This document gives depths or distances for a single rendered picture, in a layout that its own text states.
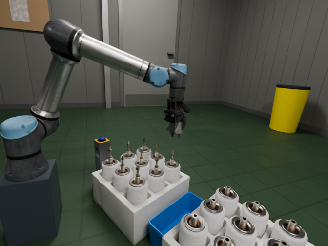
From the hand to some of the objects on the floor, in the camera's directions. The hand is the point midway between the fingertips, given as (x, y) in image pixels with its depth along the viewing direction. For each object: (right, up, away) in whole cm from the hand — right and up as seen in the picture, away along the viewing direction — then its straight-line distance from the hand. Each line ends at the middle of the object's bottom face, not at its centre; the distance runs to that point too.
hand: (176, 134), depth 94 cm
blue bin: (0, -46, -7) cm, 47 cm away
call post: (-46, -34, +25) cm, 62 cm away
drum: (+164, -3, +164) cm, 232 cm away
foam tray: (-20, -40, +11) cm, 46 cm away
